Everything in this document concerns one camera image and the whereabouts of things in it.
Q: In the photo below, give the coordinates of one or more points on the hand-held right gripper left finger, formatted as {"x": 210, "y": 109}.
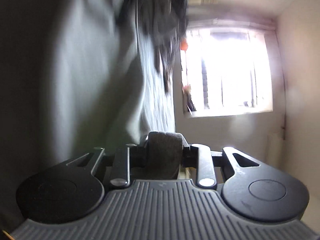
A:
{"x": 138, "y": 155}

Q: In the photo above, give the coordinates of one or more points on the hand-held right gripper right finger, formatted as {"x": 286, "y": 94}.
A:
{"x": 190, "y": 157}

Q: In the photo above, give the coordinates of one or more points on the grey hoodie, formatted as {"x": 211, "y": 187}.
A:
{"x": 87, "y": 67}

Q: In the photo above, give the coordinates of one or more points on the window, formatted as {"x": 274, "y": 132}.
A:
{"x": 230, "y": 72}

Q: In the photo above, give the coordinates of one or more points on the plaid shirt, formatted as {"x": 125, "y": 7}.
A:
{"x": 166, "y": 65}

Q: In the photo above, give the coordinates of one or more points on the orange cloth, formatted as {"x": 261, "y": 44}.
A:
{"x": 184, "y": 45}

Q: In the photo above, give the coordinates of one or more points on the black jacket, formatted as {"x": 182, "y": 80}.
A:
{"x": 157, "y": 12}

